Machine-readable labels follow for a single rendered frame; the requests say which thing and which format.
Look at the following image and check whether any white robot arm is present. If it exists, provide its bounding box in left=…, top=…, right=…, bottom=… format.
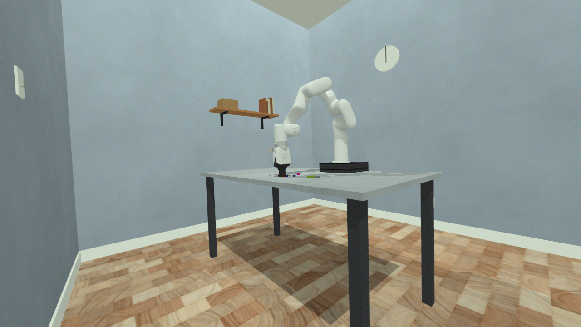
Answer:
left=273, top=77, right=356, bottom=163

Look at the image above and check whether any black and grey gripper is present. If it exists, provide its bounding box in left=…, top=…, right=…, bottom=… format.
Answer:
left=273, top=146, right=291, bottom=177

